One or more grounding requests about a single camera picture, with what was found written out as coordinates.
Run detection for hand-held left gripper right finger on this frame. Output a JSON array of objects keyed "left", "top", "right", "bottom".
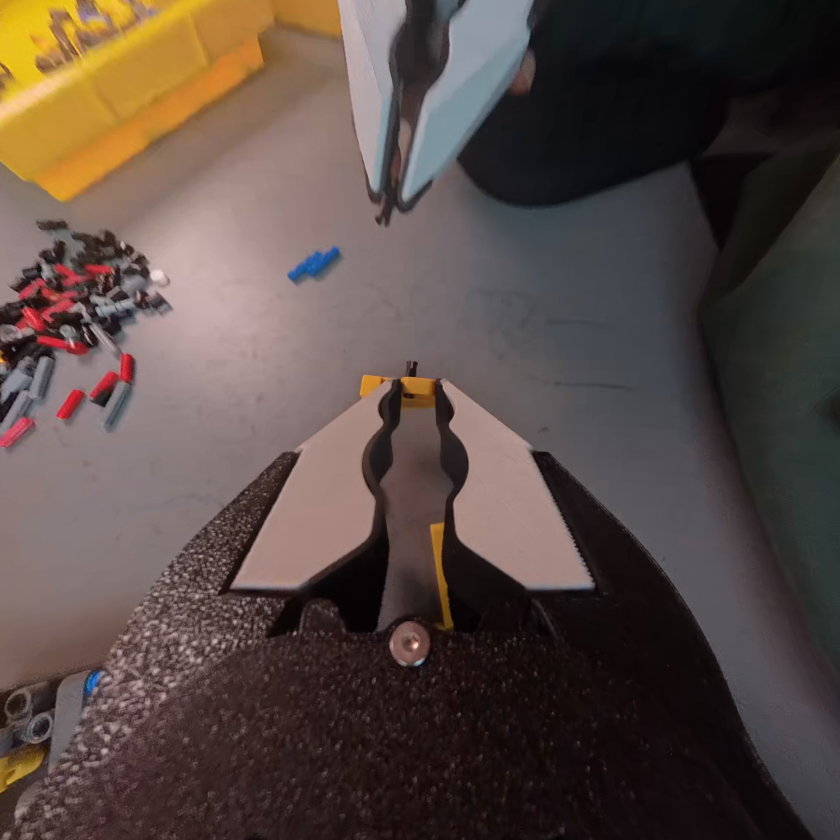
[{"left": 436, "top": 379, "right": 596, "bottom": 595}]

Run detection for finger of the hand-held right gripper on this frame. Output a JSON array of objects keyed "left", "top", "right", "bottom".
[
  {"left": 397, "top": 0, "right": 536, "bottom": 211},
  {"left": 338, "top": 0, "right": 411, "bottom": 198}
]

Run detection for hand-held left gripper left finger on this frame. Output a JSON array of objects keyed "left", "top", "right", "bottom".
[{"left": 231, "top": 379, "right": 403, "bottom": 595}]

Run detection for yellow lego beam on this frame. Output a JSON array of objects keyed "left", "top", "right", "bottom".
[{"left": 430, "top": 523, "right": 455, "bottom": 632}]

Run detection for yellow curved lego panel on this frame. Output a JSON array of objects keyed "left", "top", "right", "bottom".
[{"left": 361, "top": 374, "right": 439, "bottom": 409}]

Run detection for pile of small lego connectors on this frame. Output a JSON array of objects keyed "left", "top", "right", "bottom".
[{"left": 0, "top": 220, "right": 173, "bottom": 450}]

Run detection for heap of grey blue lego parts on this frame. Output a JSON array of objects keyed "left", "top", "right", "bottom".
[{"left": 0, "top": 0, "right": 165, "bottom": 73}]

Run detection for black and yellow lego assembly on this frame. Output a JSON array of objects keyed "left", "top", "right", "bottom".
[{"left": 0, "top": 669, "right": 102, "bottom": 795}]

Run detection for yellow plastic bin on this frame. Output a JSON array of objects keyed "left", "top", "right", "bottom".
[
  {"left": 0, "top": 0, "right": 277, "bottom": 201},
  {"left": 272, "top": 0, "right": 342, "bottom": 37}
]

